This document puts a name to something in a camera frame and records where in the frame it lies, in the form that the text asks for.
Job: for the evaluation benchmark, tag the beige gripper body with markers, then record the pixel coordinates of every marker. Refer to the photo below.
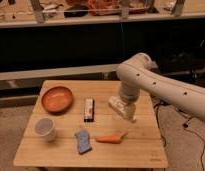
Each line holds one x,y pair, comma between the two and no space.
129,110

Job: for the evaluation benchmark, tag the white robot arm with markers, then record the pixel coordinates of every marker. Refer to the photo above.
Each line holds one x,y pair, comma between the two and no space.
135,74

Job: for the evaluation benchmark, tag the white plastic bottle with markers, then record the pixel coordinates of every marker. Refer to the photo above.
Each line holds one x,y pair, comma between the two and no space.
117,105

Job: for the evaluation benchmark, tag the orange carrot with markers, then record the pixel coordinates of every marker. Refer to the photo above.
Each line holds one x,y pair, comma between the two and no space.
115,138

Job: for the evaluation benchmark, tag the black and white box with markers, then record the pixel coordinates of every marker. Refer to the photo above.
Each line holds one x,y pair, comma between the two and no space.
89,110

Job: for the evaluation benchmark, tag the blue sponge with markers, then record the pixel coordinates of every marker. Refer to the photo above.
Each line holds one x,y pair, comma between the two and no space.
83,141

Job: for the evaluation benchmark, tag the wooden table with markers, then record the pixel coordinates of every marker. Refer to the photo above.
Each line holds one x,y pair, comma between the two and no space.
141,146

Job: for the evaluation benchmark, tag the orange wooden bowl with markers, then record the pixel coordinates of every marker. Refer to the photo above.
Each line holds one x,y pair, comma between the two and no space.
57,99

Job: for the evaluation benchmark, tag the translucent plastic cup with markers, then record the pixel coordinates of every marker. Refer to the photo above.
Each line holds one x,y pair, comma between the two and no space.
45,128

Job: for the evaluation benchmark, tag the orange object on shelf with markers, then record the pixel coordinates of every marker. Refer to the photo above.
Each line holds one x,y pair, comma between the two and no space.
103,7

